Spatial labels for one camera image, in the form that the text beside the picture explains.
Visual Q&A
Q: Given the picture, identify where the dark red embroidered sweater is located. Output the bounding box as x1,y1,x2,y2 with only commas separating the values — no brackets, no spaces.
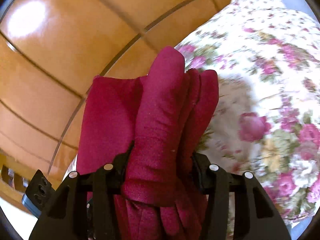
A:
76,47,219,239

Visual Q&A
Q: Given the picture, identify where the floral bed cover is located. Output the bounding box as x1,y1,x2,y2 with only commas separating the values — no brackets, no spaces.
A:
174,0,319,226

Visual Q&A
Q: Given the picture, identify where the wooden shelf unit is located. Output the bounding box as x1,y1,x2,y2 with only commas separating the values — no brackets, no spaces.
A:
1,152,35,210

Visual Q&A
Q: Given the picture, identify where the wooden panelled wardrobe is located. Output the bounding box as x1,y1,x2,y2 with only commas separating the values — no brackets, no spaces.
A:
1,0,230,186

